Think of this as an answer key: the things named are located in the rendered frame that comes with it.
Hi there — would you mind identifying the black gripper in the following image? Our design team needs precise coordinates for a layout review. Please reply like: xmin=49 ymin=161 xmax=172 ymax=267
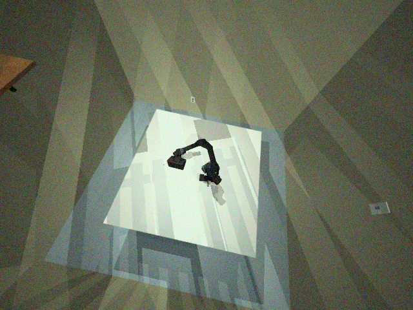
xmin=199 ymin=174 xmax=213 ymax=182

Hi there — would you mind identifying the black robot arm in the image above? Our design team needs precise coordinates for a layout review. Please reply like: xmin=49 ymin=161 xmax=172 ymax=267
xmin=173 ymin=139 xmax=222 ymax=185

